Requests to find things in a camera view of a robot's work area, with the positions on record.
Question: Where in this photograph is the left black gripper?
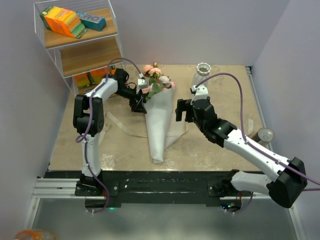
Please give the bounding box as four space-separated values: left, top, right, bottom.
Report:
114 85 147 114

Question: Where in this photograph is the metal food can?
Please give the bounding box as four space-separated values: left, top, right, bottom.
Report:
251 128 274 145

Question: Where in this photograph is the teal rectangular box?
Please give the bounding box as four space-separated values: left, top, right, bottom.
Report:
76 11 107 32

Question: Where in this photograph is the orange yellow sponge pack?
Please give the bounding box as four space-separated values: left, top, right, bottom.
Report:
73 73 91 89

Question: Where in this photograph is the orange plastic bag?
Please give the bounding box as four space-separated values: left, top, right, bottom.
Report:
13 229 57 240

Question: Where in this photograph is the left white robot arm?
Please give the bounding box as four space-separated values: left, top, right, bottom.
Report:
73 68 148 196

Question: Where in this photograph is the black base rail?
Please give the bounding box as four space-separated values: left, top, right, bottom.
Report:
44 169 266 210

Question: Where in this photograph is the white ribbed vase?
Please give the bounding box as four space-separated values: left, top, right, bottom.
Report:
191 62 212 86

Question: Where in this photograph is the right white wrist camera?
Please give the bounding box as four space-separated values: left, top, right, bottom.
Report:
190 84 209 102

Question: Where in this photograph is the white wire wooden shelf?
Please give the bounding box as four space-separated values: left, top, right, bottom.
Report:
33 0 126 95

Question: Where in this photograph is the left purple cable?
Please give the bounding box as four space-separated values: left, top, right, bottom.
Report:
74 57 143 215

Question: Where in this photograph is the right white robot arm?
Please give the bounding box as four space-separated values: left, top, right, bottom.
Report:
175 97 308 209

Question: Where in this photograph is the white wrapping paper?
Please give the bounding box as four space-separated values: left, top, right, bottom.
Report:
144 88 189 164

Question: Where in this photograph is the cream printed ribbon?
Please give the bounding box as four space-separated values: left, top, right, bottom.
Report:
104 111 148 138

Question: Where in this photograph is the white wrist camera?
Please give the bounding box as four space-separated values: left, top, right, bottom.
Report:
137 78 149 90
190 84 209 102

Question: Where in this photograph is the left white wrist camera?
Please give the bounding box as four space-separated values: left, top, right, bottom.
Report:
137 78 149 90

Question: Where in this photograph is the pink rose stem back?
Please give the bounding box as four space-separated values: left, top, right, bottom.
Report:
142 62 162 77

